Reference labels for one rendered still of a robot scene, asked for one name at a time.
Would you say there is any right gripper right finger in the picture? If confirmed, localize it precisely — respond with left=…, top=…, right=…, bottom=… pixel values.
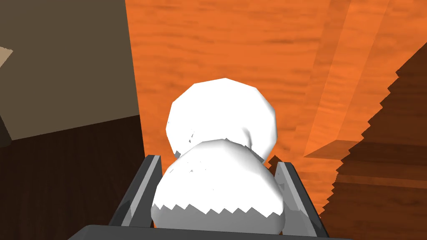
left=275, top=161, right=329, bottom=238

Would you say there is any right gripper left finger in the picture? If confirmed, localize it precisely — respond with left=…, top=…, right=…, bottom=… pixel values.
left=109, top=155, right=163, bottom=229

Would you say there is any white door knob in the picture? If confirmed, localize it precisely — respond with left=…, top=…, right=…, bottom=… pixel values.
left=151, top=78, right=286, bottom=234

